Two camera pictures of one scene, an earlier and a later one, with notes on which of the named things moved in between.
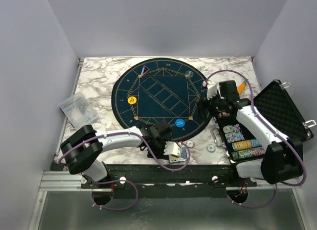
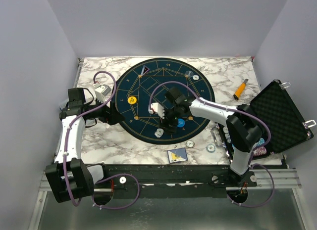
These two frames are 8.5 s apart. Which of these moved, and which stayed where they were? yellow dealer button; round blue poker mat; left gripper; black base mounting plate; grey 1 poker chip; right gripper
Moved: left gripper; right gripper
Stayed: black base mounting plate; round blue poker mat; yellow dealer button; grey 1 poker chip
